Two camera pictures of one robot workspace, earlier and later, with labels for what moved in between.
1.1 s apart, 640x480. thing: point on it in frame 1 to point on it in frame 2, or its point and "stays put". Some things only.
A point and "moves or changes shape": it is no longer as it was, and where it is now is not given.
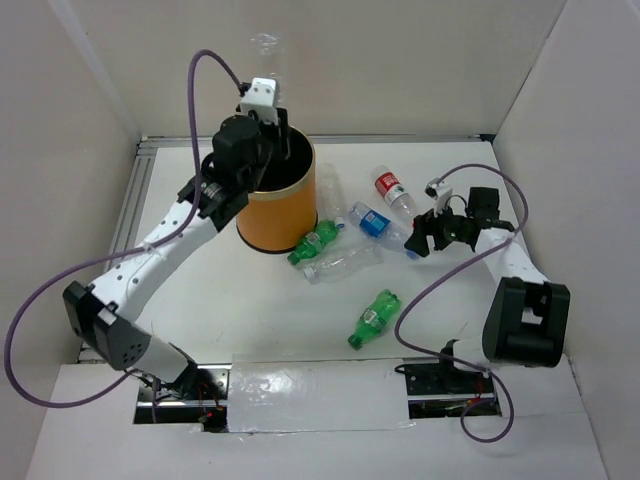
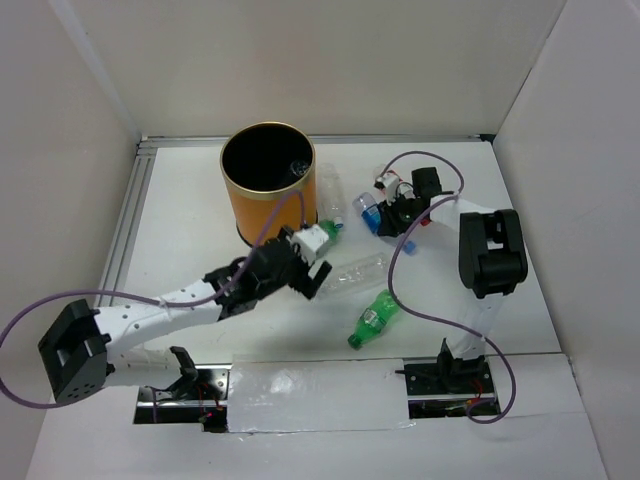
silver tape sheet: [294, 394] stays put
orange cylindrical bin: [282, 212] stays put
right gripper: [424, 225] to [390, 225]
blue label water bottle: [381, 229] moves or changes shape
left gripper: [281, 134] to [310, 288]
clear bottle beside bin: [330, 195] stays put
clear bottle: [266, 43] to [298, 167]
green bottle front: [374, 318] stays put
